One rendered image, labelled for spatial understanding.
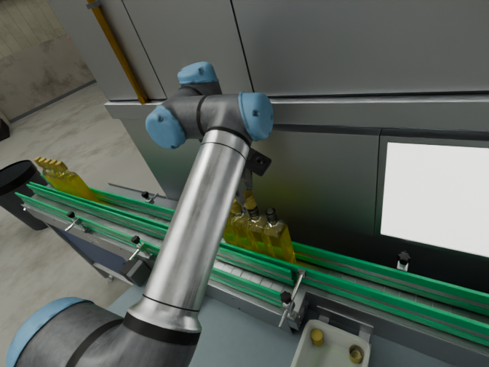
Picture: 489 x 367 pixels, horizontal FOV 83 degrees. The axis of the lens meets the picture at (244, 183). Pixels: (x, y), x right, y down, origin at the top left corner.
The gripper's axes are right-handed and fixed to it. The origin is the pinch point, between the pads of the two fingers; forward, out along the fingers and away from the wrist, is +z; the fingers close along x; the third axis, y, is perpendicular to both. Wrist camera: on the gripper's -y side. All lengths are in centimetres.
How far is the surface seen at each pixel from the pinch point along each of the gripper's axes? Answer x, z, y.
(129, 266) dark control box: 19, 35, 57
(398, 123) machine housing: -12.1, -16.1, -33.7
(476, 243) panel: -11, 15, -52
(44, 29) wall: -388, -36, 781
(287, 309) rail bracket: 16.7, 22.3, -14.5
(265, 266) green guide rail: 6.5, 23.0, -3.2
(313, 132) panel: -11.6, -13.4, -16.0
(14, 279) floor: 46, 118, 259
